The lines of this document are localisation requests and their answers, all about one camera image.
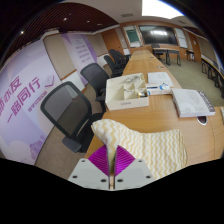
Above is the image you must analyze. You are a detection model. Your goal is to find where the white framed whiteboard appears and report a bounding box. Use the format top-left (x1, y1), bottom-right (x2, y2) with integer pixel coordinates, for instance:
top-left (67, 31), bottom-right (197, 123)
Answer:
top-left (174, 27), bottom-right (188, 49)

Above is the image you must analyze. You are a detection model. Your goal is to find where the wooden door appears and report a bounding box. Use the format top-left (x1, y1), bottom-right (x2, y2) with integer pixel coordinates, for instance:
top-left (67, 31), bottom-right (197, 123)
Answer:
top-left (101, 29), bottom-right (125, 56)

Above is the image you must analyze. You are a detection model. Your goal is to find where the long wooden side table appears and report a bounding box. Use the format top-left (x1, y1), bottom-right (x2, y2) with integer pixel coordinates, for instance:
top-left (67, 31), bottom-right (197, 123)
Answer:
top-left (200, 54), bottom-right (224, 89)

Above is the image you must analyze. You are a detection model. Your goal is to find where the green framed whiteboard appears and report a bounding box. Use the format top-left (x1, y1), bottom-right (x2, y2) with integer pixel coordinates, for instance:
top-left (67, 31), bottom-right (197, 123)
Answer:
top-left (123, 25), bottom-right (143, 49)

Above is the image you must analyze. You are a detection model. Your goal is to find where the small white blue box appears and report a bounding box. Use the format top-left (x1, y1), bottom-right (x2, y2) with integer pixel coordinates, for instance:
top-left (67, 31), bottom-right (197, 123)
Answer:
top-left (145, 83), bottom-right (173, 96)

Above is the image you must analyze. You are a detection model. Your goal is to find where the narrow purple wall banner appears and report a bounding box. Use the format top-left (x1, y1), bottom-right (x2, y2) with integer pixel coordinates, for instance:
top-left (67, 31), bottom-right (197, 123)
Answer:
top-left (60, 32), bottom-right (99, 86)

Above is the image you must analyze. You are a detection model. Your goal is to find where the white open cardboard box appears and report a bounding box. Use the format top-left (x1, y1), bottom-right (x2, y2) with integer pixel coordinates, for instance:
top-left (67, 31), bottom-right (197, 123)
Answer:
top-left (104, 72), bottom-right (150, 111)

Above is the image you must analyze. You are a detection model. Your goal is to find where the white marker pen pack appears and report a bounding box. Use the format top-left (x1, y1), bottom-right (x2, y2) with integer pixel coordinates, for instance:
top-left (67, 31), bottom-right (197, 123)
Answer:
top-left (219, 107), bottom-right (224, 132)

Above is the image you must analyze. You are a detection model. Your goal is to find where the row of black office chairs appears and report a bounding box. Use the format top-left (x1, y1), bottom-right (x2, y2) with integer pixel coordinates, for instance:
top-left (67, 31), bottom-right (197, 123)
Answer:
top-left (103, 48), bottom-right (132, 78)
top-left (201, 59), bottom-right (224, 89)

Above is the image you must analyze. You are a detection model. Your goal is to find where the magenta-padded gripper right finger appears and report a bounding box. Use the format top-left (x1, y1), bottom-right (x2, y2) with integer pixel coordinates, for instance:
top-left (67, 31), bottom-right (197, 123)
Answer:
top-left (113, 145), bottom-right (156, 191)

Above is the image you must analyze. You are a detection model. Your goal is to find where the thick white booklet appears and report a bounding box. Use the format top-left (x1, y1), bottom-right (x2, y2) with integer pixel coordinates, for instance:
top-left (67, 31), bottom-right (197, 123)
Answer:
top-left (171, 88), bottom-right (216, 118)

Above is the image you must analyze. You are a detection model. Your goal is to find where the large black wall television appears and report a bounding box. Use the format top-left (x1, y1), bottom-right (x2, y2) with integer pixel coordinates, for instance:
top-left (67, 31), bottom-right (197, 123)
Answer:
top-left (138, 24), bottom-right (178, 46)

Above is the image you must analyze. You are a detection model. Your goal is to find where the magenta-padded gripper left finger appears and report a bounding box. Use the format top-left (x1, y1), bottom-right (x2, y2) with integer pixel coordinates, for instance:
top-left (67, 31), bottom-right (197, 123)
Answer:
top-left (68, 144), bottom-right (111, 191)

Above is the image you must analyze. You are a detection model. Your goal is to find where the black mesh office chair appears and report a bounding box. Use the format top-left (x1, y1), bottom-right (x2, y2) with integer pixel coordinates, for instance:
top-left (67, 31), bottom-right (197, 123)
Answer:
top-left (79, 62), bottom-right (111, 113)
top-left (40, 80), bottom-right (104, 154)

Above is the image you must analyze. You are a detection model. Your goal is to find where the dark oval table grommet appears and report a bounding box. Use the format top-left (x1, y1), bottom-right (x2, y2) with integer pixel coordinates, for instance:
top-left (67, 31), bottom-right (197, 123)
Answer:
top-left (196, 115), bottom-right (209, 126)

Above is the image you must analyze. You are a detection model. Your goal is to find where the small dark side desk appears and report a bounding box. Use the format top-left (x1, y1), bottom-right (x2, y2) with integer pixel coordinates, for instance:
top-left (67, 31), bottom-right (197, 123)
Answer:
top-left (185, 49), bottom-right (198, 63)

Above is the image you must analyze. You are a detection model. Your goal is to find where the cream zigzag pattern towel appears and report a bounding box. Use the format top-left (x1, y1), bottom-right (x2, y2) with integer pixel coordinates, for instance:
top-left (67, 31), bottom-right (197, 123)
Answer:
top-left (90, 118), bottom-right (188, 183)

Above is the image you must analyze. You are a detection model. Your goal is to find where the white paper sheet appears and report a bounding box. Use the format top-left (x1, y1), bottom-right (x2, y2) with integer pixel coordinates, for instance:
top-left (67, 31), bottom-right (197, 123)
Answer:
top-left (147, 71), bottom-right (174, 88)

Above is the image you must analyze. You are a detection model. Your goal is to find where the large purple wall banner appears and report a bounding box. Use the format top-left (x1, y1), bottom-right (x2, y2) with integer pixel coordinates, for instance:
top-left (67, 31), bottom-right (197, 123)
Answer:
top-left (0, 39), bottom-right (63, 166)

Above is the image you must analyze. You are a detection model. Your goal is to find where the bright ceiling light panel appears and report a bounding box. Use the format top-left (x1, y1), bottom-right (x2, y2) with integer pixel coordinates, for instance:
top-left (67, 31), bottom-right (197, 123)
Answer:
top-left (141, 0), bottom-right (184, 20)

